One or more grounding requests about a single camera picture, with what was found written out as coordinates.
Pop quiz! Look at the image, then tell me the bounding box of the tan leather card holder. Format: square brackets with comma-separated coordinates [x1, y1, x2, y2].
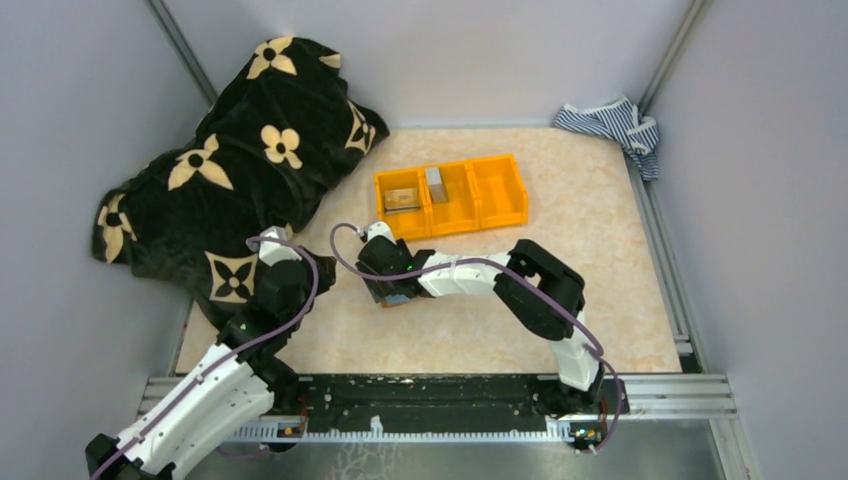
[365, 279, 414, 308]

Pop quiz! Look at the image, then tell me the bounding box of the orange three-compartment bin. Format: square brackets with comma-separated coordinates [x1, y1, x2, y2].
[374, 154, 529, 241]

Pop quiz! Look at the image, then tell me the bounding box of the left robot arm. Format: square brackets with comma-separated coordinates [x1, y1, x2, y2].
[85, 227, 336, 479]

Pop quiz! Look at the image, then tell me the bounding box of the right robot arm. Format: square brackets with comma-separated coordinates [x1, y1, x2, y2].
[355, 236, 604, 394]

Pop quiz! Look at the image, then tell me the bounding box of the grey box in bin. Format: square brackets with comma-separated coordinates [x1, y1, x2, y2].
[425, 167, 449, 204]

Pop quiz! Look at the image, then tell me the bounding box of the black floral blanket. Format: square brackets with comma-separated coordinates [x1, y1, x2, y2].
[90, 36, 389, 327]

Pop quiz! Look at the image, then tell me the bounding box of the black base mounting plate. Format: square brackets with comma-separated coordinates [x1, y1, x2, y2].
[270, 374, 630, 434]

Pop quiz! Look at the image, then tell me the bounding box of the blue striped cloth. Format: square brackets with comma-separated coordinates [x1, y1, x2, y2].
[553, 96, 660, 182]

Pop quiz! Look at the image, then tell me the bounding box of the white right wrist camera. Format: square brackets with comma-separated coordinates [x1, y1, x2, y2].
[362, 221, 396, 243]

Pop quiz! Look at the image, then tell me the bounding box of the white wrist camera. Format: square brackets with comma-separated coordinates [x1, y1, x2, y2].
[362, 221, 396, 243]
[258, 226, 299, 266]

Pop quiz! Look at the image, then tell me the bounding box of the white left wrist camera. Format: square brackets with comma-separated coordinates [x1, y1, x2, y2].
[258, 226, 299, 266]

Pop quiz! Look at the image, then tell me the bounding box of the aluminium frame rail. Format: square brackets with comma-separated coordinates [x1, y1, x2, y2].
[135, 374, 737, 445]

